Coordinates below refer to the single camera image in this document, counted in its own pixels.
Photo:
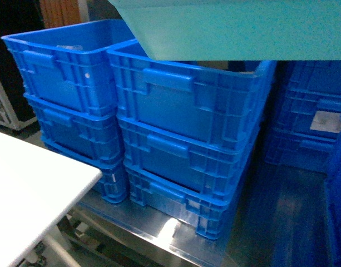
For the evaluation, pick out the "blue crate stack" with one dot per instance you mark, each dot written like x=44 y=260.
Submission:
x=113 y=185
x=94 y=137
x=214 y=106
x=210 y=217
x=69 y=66
x=202 y=168

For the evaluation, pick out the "blue crates right rear stack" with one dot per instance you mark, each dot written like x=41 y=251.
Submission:
x=305 y=115

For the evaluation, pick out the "blue crate top front stack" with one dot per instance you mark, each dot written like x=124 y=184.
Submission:
x=214 y=106

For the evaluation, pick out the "blue crate middle left stack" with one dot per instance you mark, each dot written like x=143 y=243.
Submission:
x=94 y=137

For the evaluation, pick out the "blue crate top left stack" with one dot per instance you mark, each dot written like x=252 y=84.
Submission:
x=69 y=66

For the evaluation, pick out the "white table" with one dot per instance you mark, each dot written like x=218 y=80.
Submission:
x=38 y=187

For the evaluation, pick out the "blue crate bottom front stack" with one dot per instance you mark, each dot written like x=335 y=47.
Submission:
x=210 y=217

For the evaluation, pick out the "blue crate bottom left stack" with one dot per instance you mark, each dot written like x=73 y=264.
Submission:
x=113 y=185

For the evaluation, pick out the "blue crate middle front stack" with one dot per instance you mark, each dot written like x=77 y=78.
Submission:
x=202 y=168

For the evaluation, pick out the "teal plastic bin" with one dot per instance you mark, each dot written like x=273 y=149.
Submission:
x=235 y=30

